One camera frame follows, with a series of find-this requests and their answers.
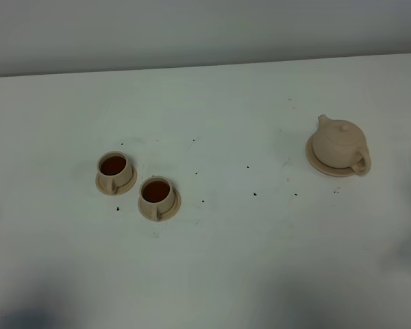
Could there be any beige clay teapot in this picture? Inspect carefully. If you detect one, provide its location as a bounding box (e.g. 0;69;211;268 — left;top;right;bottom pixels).
312;114;370;169

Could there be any beige round teapot coaster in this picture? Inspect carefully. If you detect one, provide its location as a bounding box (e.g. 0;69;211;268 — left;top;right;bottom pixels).
305;136;372;178

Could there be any beige teacup front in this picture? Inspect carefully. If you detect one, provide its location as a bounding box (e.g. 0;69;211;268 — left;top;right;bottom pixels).
139;176;175;203

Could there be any beige teacup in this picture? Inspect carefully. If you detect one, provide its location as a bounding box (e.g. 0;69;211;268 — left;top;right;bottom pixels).
97;151;132;193
139;176;175;203

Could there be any beige saucer front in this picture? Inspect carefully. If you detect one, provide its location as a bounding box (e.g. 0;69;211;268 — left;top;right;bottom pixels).
138;189;182;222

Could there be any beige saucer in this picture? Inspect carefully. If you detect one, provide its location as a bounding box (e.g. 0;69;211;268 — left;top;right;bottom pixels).
138;189;182;222
95;165;137;196

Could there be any beige saucer rear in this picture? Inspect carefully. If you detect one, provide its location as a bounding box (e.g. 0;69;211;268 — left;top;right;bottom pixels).
95;165;137;196

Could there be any beige teacup rear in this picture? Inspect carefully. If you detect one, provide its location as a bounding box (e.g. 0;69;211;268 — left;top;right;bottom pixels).
97;151;132;193

